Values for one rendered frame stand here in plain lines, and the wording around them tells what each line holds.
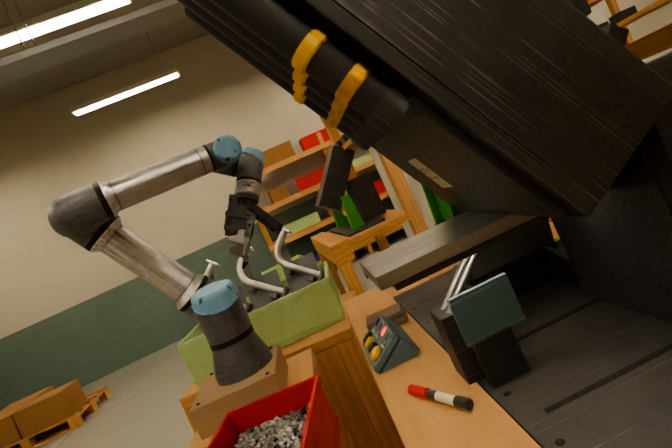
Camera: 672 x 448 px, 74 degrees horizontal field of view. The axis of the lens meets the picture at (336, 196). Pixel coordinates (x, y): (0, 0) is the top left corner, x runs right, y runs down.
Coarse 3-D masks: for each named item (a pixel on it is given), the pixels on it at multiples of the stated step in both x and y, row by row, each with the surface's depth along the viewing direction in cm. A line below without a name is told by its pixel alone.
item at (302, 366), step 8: (304, 352) 131; (312, 352) 131; (288, 360) 131; (296, 360) 128; (304, 360) 125; (312, 360) 123; (288, 368) 124; (296, 368) 122; (304, 368) 119; (312, 368) 117; (288, 376) 118; (296, 376) 116; (304, 376) 113; (312, 376) 111; (288, 384) 113; (192, 440) 105; (200, 440) 103; (208, 440) 101
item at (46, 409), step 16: (32, 400) 522; (48, 400) 495; (64, 400) 496; (80, 400) 521; (0, 416) 511; (16, 416) 491; (32, 416) 493; (48, 416) 494; (64, 416) 496; (80, 416) 504; (0, 432) 491; (16, 432) 492; (32, 432) 492; (48, 432) 527; (64, 432) 495
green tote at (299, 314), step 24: (312, 288) 167; (336, 288) 196; (264, 312) 167; (288, 312) 167; (312, 312) 168; (336, 312) 168; (192, 336) 181; (264, 336) 167; (288, 336) 167; (192, 360) 166
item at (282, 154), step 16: (288, 144) 735; (304, 144) 740; (320, 144) 738; (272, 160) 733; (288, 160) 724; (368, 160) 754; (304, 176) 737; (320, 176) 740; (272, 192) 729; (288, 192) 734; (304, 192) 726; (384, 192) 750; (272, 208) 717; (288, 224) 768; (304, 224) 732; (320, 224) 727; (400, 224) 749; (288, 240) 718; (368, 240) 737
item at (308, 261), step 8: (288, 256) 199; (304, 256) 198; (312, 256) 197; (296, 264) 197; (304, 264) 196; (312, 264) 196; (296, 272) 196; (288, 280) 195; (296, 280) 195; (304, 280) 194; (296, 288) 193
